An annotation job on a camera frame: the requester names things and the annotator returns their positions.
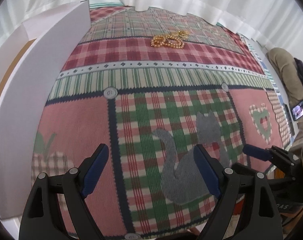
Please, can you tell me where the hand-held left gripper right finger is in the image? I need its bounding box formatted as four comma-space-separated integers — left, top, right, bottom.
193, 144, 283, 240

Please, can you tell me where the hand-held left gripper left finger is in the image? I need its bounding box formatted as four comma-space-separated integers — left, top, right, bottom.
19, 143, 109, 240

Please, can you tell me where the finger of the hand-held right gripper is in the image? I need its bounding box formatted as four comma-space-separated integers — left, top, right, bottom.
243, 144, 274, 161
231, 162, 267, 178

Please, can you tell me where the white cardboard box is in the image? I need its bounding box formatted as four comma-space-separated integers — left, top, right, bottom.
0, 0, 92, 218

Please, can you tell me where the gold bead necklace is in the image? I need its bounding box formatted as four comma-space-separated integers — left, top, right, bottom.
151, 30, 188, 48

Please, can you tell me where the orange object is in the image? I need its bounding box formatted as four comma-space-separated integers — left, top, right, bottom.
231, 200, 242, 215

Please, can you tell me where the smartphone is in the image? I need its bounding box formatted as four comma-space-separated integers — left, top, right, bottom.
291, 99, 303, 120

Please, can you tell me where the patchwork plaid blanket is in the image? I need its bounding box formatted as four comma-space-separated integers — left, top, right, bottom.
31, 6, 292, 238

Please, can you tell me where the person's leg in khaki pants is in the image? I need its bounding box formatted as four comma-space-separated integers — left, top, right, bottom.
268, 47, 303, 103

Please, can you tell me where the purple cloth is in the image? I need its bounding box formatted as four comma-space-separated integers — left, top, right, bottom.
294, 57, 303, 87

